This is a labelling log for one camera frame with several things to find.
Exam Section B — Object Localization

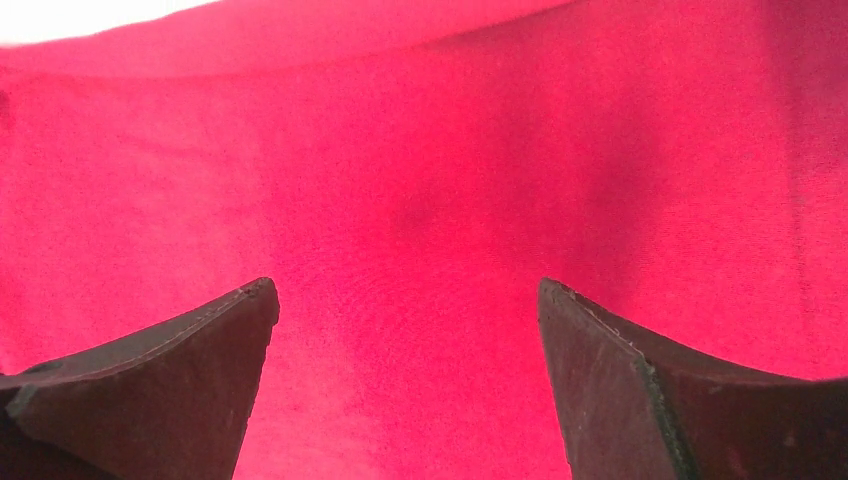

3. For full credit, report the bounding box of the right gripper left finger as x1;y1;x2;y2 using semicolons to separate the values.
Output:
1;278;280;479

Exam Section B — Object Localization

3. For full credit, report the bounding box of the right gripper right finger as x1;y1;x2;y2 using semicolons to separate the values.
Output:
537;278;847;479

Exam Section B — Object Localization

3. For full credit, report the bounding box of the red t shirt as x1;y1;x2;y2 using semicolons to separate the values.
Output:
1;1;847;479

